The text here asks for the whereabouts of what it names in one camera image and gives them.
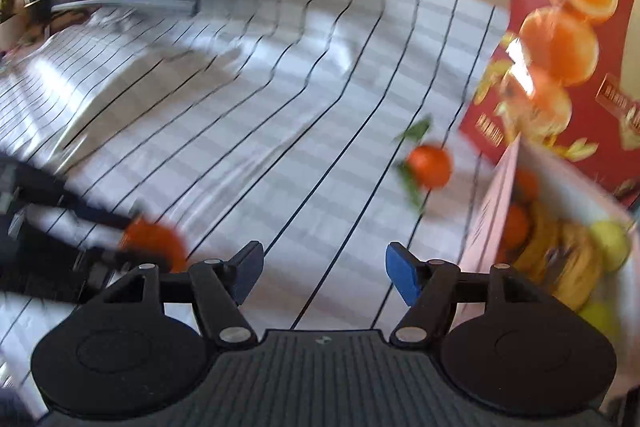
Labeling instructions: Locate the large yellow-green pear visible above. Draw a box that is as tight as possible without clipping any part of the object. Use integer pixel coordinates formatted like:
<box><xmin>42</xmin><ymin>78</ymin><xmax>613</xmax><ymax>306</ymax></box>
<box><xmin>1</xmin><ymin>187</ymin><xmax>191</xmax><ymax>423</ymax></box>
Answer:
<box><xmin>589</xmin><ymin>219</ymin><xmax>632</xmax><ymax>274</ymax></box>

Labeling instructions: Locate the small yellow-green pear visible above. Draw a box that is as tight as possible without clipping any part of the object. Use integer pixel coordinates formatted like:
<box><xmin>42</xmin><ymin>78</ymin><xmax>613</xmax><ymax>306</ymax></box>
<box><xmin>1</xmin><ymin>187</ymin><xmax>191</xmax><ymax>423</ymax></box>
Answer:
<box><xmin>580</xmin><ymin>299</ymin><xmax>624</xmax><ymax>339</ymax></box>

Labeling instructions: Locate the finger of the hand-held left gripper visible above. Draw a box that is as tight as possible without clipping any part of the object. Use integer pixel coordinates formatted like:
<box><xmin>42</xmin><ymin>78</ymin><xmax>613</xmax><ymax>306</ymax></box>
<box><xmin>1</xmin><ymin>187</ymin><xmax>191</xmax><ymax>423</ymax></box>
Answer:
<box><xmin>75</xmin><ymin>247</ymin><xmax>171</xmax><ymax>276</ymax></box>
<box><xmin>15</xmin><ymin>179</ymin><xmax>138</xmax><ymax>229</ymax></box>

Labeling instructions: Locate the spotted yellow banana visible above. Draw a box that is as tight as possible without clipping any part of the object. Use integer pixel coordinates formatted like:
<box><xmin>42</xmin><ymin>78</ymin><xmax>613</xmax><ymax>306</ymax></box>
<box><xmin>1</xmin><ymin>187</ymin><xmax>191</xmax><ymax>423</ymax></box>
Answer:
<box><xmin>515</xmin><ymin>201</ymin><xmax>607</xmax><ymax>313</ymax></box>

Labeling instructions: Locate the pink cardboard box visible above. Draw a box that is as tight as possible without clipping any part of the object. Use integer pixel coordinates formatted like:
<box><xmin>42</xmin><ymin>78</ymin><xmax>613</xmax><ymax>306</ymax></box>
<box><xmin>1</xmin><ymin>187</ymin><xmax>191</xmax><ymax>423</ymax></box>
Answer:
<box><xmin>457</xmin><ymin>139</ymin><xmax>640</xmax><ymax>344</ymax></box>

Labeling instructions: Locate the mandarin orange with leaves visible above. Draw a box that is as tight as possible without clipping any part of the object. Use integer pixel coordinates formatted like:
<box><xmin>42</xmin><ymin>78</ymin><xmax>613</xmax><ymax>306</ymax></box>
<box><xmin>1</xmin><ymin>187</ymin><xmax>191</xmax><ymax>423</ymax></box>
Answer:
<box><xmin>395</xmin><ymin>117</ymin><xmax>454</xmax><ymax>210</ymax></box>

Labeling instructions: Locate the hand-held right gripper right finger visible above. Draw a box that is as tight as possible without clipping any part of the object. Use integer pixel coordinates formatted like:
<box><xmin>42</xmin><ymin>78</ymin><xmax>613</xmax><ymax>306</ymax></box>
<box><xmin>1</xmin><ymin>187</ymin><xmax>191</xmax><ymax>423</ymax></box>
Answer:
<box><xmin>385</xmin><ymin>243</ymin><xmax>554</xmax><ymax>348</ymax></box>

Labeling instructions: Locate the white grid tablecloth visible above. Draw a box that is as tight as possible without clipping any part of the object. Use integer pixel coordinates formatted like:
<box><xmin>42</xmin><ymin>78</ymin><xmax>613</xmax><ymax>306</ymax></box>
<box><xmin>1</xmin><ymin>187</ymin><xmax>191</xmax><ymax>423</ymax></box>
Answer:
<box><xmin>0</xmin><ymin>0</ymin><xmax>517</xmax><ymax>408</ymax></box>

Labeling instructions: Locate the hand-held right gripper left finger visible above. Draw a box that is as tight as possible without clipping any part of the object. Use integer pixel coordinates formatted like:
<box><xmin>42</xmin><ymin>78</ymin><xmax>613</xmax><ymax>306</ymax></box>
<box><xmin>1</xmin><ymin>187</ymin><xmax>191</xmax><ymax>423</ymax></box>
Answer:
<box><xmin>102</xmin><ymin>241</ymin><xmax>265</xmax><ymax>348</ymax></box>

